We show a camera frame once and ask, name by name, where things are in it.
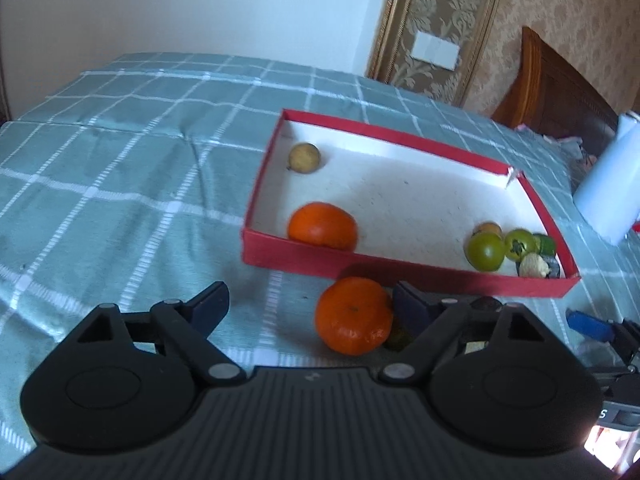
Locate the green checked bedsheet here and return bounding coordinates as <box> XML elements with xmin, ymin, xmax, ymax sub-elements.
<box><xmin>0</xmin><ymin>51</ymin><xmax>640</xmax><ymax>456</ymax></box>

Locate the large green tangerine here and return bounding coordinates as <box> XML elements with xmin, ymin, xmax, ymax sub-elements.
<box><xmin>467</xmin><ymin>232</ymin><xmax>506</xmax><ymax>273</ymax></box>

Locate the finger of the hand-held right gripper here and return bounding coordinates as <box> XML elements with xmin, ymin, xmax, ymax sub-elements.
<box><xmin>566</xmin><ymin>309</ymin><xmax>640</xmax><ymax>363</ymax></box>

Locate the wooden headboard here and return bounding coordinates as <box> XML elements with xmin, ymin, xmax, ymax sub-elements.
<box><xmin>492</xmin><ymin>26</ymin><xmax>622</xmax><ymax>157</ymax></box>

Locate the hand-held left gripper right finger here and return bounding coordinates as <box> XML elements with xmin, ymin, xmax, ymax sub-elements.
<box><xmin>378</xmin><ymin>281</ymin><xmax>553</xmax><ymax>387</ymax></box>

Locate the white crumpled piece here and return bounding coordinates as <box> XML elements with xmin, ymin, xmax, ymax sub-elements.
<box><xmin>518</xmin><ymin>253</ymin><xmax>549</xmax><ymax>279</ymax></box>

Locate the red cardboard box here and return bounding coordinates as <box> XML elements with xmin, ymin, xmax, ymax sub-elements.
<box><xmin>242</xmin><ymin>108</ymin><xmax>582</xmax><ymax>299</ymax></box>

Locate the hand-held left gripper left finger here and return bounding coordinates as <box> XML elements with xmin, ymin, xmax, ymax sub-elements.
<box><xmin>67</xmin><ymin>281</ymin><xmax>247</xmax><ymax>387</ymax></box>

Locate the small dark green fruit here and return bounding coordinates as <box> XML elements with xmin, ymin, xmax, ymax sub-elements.
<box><xmin>383</xmin><ymin>324</ymin><xmax>416</xmax><ymax>353</ymax></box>
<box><xmin>532</xmin><ymin>233</ymin><xmax>558</xmax><ymax>257</ymax></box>

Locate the green tangerine with stem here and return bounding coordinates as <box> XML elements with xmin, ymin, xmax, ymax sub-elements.
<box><xmin>502</xmin><ymin>228</ymin><xmax>539</xmax><ymax>262</ymax></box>

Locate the pale yellow round fruit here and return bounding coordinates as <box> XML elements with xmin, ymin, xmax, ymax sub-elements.
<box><xmin>287</xmin><ymin>142</ymin><xmax>321</xmax><ymax>175</ymax></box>

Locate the white wall switch panel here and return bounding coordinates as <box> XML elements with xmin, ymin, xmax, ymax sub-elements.
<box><xmin>411</xmin><ymin>31</ymin><xmax>459</xmax><ymax>71</ymax></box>

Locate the orange tangerine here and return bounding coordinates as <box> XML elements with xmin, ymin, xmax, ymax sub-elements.
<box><xmin>287</xmin><ymin>202</ymin><xmax>359</xmax><ymax>252</ymax></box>
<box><xmin>314</xmin><ymin>276</ymin><xmax>395</xmax><ymax>356</ymax></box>

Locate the pink cloth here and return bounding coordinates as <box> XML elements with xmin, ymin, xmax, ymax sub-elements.
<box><xmin>516</xmin><ymin>122</ymin><xmax>599</xmax><ymax>172</ymax></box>

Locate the gold ornate wall frame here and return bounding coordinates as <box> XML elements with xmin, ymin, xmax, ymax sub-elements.
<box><xmin>366</xmin><ymin>0</ymin><xmax>509</xmax><ymax>107</ymax></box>

